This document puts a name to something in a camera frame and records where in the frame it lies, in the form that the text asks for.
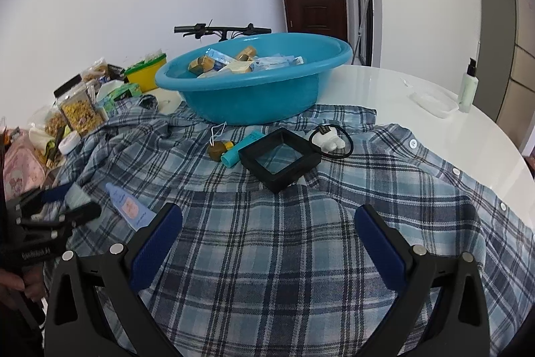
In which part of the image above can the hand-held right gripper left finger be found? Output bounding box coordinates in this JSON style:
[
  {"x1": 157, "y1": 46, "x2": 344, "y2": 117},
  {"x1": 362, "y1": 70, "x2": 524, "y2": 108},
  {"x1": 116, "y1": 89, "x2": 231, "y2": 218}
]
[{"x1": 44, "y1": 203, "x2": 185, "y2": 357}]

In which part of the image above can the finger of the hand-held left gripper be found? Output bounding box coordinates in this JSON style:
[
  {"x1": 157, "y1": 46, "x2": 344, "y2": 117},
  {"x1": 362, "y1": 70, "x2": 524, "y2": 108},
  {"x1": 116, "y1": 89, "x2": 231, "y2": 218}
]
[
  {"x1": 19, "y1": 185, "x2": 75, "y2": 216},
  {"x1": 20, "y1": 202, "x2": 103, "y2": 236}
]

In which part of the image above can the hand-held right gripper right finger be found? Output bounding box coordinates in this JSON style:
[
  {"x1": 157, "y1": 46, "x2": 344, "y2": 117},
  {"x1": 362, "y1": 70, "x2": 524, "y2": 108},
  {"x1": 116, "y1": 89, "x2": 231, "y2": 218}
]
[{"x1": 354, "y1": 204, "x2": 491, "y2": 357}]

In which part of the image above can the light blue lotion tube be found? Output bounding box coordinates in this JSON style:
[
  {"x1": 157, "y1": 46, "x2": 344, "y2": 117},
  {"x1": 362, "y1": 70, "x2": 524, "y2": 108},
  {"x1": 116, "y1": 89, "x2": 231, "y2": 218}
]
[{"x1": 104, "y1": 182, "x2": 153, "y2": 232}]

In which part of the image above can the blue plastic basin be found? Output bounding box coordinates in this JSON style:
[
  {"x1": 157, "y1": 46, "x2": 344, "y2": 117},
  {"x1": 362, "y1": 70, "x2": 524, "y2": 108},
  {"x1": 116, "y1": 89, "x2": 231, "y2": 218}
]
[{"x1": 154, "y1": 33, "x2": 352, "y2": 126}]

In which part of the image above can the white tissue pack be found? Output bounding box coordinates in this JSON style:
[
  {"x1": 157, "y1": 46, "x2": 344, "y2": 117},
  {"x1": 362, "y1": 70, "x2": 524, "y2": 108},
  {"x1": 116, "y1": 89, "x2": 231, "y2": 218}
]
[{"x1": 217, "y1": 60, "x2": 253, "y2": 76}]

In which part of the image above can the person's left hand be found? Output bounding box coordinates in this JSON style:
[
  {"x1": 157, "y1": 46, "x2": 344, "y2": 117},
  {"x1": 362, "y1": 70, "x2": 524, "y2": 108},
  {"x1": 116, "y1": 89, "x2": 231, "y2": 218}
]
[{"x1": 0, "y1": 269, "x2": 46, "y2": 309}]

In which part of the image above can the pink pouch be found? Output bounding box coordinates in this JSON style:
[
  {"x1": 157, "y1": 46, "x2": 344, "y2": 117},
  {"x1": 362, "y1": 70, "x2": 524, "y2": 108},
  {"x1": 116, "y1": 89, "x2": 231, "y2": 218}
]
[{"x1": 2, "y1": 137, "x2": 46, "y2": 194}]

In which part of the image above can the small white jar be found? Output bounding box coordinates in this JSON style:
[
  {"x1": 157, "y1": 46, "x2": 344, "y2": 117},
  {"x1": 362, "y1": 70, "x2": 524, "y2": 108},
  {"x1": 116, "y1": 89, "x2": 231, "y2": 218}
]
[{"x1": 59, "y1": 130, "x2": 82, "y2": 156}]

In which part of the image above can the clear bag of nuts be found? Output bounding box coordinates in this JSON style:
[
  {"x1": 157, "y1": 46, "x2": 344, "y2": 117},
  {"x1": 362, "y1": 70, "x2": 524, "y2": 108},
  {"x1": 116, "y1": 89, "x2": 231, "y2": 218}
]
[{"x1": 29, "y1": 106, "x2": 70, "y2": 140}]

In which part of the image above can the cereal jar black lid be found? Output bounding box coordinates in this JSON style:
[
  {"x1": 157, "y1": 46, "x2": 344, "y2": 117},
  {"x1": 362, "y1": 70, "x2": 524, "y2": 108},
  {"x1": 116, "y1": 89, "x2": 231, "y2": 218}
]
[{"x1": 53, "y1": 75, "x2": 105, "y2": 138}]

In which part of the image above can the blue plaid shirt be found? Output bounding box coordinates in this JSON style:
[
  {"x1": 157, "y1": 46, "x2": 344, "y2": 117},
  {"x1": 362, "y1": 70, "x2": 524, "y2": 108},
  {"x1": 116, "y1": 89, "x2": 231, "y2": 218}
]
[{"x1": 42, "y1": 94, "x2": 535, "y2": 357}]

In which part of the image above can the teal tube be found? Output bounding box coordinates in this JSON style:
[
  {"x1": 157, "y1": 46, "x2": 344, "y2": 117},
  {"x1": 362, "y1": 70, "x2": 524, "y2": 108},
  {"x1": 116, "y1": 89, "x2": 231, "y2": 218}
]
[{"x1": 221, "y1": 132, "x2": 265, "y2": 168}]

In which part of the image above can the green tissue box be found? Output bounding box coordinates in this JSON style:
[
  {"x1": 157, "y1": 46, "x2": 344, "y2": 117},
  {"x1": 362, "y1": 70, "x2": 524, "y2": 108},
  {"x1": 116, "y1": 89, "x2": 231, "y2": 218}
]
[{"x1": 97, "y1": 83, "x2": 143, "y2": 117}]

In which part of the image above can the clear snack bag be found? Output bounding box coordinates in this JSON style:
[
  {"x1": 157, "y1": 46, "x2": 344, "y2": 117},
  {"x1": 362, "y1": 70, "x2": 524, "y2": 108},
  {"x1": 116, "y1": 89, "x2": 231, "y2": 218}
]
[{"x1": 81, "y1": 58, "x2": 109, "y2": 84}]

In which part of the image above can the yellow bin green rim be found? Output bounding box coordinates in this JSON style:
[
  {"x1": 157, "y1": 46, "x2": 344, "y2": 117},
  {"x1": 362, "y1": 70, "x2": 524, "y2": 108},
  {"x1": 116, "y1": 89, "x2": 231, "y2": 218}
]
[{"x1": 124, "y1": 53, "x2": 168, "y2": 93}]

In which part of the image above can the pale green pump bottle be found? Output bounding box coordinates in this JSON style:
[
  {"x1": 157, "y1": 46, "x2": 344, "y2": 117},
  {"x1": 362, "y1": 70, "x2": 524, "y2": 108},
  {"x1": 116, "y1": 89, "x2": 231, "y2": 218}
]
[{"x1": 457, "y1": 57, "x2": 478, "y2": 114}]

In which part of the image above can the gold box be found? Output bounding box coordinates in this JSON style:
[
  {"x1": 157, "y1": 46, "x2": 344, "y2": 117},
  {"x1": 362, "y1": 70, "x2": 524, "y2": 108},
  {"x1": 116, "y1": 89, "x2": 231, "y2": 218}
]
[{"x1": 188, "y1": 56, "x2": 216, "y2": 75}]

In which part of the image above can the blue carton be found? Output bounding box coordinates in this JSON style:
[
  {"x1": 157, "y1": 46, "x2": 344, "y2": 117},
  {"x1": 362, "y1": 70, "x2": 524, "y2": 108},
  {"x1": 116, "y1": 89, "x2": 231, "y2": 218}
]
[{"x1": 205, "y1": 48, "x2": 239, "y2": 71}]

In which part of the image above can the light blue pack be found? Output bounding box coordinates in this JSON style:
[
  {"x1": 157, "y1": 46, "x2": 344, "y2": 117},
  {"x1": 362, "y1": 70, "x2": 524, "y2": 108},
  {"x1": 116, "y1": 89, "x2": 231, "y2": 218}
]
[{"x1": 251, "y1": 55, "x2": 304, "y2": 69}]

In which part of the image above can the black bicycle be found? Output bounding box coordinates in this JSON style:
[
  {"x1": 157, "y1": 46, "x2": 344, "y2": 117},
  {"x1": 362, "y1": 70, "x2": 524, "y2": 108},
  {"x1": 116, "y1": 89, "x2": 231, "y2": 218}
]
[{"x1": 174, "y1": 22, "x2": 272, "y2": 44}]

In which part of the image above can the mop with long pole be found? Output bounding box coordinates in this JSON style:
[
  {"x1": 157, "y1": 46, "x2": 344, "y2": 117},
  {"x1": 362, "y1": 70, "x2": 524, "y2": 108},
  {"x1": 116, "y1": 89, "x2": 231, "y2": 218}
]
[{"x1": 355, "y1": 0, "x2": 376, "y2": 48}]

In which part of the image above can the brown round charm white string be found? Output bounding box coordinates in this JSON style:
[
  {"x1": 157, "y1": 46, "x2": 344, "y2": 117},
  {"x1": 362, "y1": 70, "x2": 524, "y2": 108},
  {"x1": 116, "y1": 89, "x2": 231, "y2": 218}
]
[{"x1": 208, "y1": 123, "x2": 235, "y2": 163}]

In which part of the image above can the black hair tie white charm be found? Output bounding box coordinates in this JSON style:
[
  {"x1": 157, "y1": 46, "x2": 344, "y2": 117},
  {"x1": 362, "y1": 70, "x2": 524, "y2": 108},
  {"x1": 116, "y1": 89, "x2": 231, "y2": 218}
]
[{"x1": 308, "y1": 123, "x2": 355, "y2": 159}]

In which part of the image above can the black square frame box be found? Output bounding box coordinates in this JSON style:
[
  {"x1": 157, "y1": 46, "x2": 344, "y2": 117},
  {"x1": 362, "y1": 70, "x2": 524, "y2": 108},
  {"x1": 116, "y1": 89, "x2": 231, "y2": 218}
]
[{"x1": 239, "y1": 127, "x2": 322, "y2": 192}]

